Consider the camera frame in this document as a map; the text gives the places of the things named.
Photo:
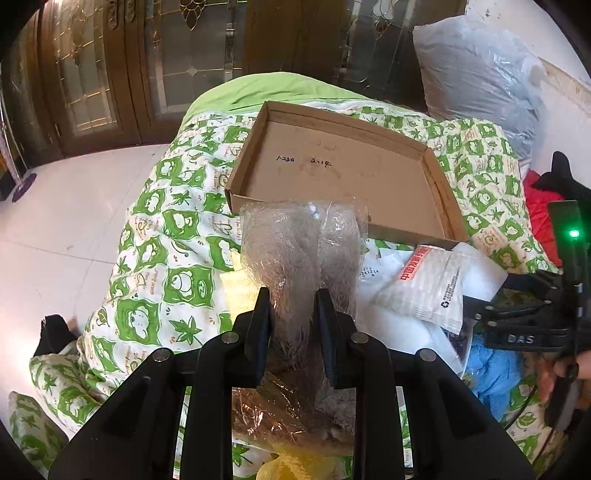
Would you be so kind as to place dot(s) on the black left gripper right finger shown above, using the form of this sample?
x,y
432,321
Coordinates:
x,y
336,329

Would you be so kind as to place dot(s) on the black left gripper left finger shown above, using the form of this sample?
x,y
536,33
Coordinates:
x,y
257,338

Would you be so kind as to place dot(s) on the yellow terry towel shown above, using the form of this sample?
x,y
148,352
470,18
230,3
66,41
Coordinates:
x,y
249,462

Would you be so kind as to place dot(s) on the blue towel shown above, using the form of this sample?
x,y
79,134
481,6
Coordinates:
x,y
491,374

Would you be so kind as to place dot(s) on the grey fluffy item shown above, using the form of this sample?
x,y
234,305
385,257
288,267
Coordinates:
x,y
294,249

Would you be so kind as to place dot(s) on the colourful picture pouch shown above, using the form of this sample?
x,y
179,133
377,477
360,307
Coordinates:
x,y
461,347

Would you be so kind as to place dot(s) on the white red-print mailer bag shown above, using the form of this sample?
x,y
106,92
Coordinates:
x,y
429,288

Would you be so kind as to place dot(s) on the person's right hand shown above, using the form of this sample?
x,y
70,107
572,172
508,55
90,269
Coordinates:
x,y
548,371

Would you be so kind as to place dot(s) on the green white patterned quilt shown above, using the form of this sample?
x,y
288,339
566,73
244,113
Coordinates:
x,y
180,239

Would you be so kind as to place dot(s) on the red cloth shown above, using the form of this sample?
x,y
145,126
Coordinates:
x,y
537,203

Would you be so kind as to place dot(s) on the shallow cardboard box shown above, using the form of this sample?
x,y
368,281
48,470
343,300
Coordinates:
x,y
301,153

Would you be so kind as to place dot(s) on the black shoe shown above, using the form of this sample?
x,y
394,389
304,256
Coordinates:
x,y
55,336

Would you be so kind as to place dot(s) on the grey plastic bag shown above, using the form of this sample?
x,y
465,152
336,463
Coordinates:
x,y
471,70

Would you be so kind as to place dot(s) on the purple fan base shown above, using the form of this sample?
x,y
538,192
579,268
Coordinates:
x,y
21,189

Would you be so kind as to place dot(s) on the wooden glass-door cabinet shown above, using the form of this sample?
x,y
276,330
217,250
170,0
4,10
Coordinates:
x,y
85,76

